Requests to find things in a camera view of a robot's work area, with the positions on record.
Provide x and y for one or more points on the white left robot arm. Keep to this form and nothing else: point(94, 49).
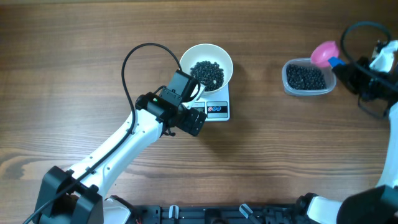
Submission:
point(78, 195)

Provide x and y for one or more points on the white bowl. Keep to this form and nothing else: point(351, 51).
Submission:
point(208, 52)

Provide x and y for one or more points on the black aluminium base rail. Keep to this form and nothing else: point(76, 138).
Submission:
point(174, 214)

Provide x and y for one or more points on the clear plastic container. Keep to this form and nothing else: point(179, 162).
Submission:
point(329, 76)

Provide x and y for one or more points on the pink scoop with blue handle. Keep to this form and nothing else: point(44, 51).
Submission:
point(326, 55)

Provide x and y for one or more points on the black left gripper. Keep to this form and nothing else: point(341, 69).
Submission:
point(193, 115)

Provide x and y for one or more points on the black beans in bowl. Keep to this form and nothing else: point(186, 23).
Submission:
point(209, 74)

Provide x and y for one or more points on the white digital kitchen scale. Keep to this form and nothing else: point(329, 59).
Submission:
point(216, 105)

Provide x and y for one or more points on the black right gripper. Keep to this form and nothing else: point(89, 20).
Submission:
point(350, 77)

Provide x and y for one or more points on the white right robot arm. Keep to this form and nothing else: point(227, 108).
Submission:
point(377, 205)

